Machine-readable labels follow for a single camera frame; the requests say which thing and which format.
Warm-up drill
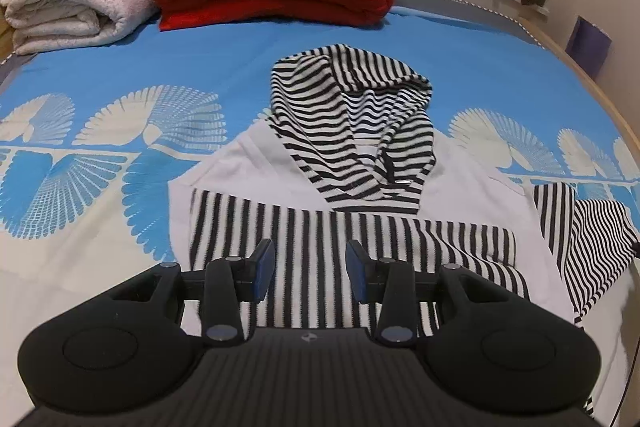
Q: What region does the white fluffy folded blanket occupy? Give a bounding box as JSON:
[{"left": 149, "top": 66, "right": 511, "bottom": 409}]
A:
[{"left": 0, "top": 0, "right": 162, "bottom": 56}]

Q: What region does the purple bag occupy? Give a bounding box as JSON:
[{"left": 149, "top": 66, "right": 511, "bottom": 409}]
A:
[{"left": 566, "top": 16, "right": 614, "bottom": 80}]

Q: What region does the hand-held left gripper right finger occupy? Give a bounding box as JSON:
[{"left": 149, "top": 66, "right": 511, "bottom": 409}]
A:
[{"left": 346, "top": 239, "right": 506, "bottom": 348}]

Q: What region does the blue printed bed sheet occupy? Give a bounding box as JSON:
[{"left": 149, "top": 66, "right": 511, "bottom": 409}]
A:
[{"left": 0, "top": 4, "right": 640, "bottom": 427}]

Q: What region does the black white striped hoodie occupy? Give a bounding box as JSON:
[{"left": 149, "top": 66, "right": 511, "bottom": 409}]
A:
[{"left": 169, "top": 43, "right": 640, "bottom": 418}]

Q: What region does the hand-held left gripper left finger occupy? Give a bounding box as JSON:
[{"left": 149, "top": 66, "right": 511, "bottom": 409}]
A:
[{"left": 107, "top": 238, "right": 275, "bottom": 348}]

